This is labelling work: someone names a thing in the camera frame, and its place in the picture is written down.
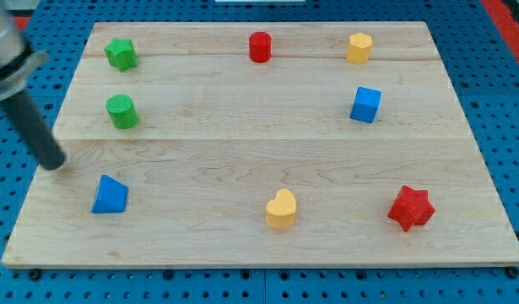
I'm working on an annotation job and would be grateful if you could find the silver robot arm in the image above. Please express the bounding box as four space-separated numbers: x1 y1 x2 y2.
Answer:
0 1 49 100

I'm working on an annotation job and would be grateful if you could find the blue cube block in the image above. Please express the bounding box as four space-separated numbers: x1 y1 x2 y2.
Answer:
349 87 381 123

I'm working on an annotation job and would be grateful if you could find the blue triangle block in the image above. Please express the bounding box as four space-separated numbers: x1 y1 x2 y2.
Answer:
91 175 128 214

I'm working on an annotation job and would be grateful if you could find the wooden board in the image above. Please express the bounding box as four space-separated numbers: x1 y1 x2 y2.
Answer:
2 22 519 269

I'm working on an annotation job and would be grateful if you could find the yellow heart block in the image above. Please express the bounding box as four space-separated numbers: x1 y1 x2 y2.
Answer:
266 188 297 229

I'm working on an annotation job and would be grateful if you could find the red cylinder block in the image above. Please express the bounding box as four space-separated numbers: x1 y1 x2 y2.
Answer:
248 31 272 63

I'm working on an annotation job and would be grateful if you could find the green cylinder block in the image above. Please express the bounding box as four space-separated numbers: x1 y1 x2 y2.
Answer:
105 95 139 129

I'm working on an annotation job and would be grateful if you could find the yellow hexagon block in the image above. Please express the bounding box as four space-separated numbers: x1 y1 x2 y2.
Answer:
346 33 373 64

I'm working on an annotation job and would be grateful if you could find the red star block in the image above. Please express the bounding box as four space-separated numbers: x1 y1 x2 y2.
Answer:
387 185 435 232

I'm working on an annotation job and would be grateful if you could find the green star block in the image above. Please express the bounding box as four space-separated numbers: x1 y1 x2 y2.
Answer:
104 38 138 72

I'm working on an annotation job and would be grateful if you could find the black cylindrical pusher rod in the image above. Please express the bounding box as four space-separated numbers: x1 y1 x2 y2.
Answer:
0 90 66 171

